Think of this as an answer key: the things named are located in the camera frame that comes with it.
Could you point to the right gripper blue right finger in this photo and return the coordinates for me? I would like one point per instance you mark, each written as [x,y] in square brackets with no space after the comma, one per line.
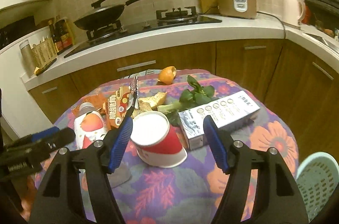
[217,148]

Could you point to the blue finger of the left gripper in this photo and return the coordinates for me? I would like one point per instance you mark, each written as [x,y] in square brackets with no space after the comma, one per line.
[44,134]

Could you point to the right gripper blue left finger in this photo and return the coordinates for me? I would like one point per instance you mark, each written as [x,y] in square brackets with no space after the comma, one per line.
[122,137]

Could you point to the red white paper cup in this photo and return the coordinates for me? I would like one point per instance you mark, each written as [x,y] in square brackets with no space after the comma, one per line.
[156,142]

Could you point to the orange snack wrapper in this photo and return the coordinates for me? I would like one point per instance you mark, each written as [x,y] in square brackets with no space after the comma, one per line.
[114,105]

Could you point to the peach tea plastic bottle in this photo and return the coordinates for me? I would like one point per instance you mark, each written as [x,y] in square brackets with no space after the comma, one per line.
[89,126]

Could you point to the white blue milk carton box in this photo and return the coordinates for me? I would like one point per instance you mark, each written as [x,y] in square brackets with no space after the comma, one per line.
[231,113]

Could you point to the orange peel piece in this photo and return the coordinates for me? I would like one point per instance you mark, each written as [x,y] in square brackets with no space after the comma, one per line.
[150,103]

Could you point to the floral tablecloth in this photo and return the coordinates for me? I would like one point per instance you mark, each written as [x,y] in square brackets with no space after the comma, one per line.
[78,187]

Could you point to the green bok choy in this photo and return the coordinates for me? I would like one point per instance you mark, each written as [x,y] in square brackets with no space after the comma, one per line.
[199,95]

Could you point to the orange peel cup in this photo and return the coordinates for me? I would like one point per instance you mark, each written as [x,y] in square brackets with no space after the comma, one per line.
[167,75]

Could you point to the steel thermos cup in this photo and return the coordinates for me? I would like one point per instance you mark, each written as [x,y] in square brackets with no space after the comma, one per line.
[28,57]

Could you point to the soy sauce bottle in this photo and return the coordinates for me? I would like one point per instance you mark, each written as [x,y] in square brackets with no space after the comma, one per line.
[61,34]

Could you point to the light blue plastic basket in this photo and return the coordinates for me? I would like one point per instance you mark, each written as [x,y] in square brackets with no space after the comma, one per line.
[317,178]

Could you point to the black frying pan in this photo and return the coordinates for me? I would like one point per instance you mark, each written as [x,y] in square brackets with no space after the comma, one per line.
[101,16]

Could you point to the black gas stove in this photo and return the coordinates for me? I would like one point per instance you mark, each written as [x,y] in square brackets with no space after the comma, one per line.
[164,19]

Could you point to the white electric kettle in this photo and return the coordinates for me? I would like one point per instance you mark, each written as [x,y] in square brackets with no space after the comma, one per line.
[294,12]

